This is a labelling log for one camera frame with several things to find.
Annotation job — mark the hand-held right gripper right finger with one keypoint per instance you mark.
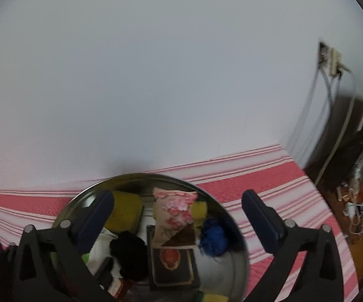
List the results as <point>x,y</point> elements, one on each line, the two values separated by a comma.
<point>258,223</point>

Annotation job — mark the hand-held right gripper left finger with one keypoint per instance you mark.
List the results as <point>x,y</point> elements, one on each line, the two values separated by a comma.
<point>95,223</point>

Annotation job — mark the yellow green scouring sponge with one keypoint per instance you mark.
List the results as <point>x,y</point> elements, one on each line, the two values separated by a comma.
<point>125,210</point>
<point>198,210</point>
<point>211,298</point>

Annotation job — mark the black cloth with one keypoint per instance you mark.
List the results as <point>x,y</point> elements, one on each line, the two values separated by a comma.
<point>128,251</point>

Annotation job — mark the blue yarn ball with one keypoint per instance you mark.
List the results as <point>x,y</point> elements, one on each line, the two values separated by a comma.
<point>213,239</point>

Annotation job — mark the round printed metal tin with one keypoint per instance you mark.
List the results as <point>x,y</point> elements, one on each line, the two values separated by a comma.
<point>228,267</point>

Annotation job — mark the pink floral packet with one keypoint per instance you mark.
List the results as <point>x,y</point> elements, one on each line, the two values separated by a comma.
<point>172,214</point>

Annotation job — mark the black gold-trimmed box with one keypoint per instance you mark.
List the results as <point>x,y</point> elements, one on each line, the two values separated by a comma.
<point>172,273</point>

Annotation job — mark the red striped tablecloth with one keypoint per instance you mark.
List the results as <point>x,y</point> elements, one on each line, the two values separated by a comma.
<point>263,176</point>

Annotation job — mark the dark cabinet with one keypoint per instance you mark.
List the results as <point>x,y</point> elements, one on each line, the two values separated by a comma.
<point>357,151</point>

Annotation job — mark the white wall socket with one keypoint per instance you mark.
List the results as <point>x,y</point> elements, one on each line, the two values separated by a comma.
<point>329,58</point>

